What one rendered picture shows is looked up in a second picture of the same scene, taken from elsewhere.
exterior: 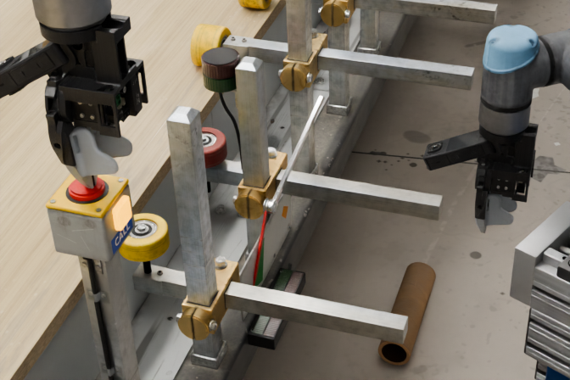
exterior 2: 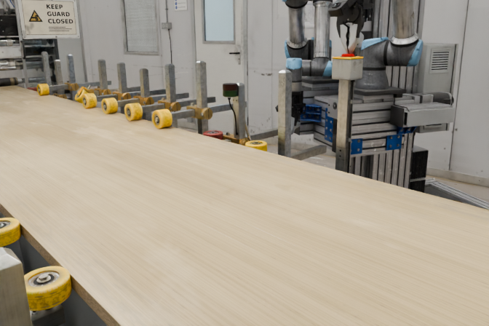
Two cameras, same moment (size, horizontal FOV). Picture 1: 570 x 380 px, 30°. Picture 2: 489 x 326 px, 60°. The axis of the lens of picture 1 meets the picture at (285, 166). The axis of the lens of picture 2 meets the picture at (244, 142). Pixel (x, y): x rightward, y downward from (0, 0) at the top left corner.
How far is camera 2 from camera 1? 180 cm
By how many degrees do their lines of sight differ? 60
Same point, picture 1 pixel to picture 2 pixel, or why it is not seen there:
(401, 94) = not seen: hidden behind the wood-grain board
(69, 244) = (354, 74)
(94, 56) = not seen: outside the picture
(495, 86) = (297, 73)
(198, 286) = (288, 150)
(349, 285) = not seen: hidden behind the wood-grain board
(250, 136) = (242, 115)
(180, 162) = (287, 91)
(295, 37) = (204, 97)
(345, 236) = not seen: hidden behind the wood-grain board
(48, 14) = not seen: outside the picture
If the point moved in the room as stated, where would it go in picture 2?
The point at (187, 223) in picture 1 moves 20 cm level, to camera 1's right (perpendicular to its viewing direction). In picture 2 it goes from (287, 119) to (305, 110)
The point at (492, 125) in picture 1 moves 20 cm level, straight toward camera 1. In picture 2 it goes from (297, 87) to (336, 91)
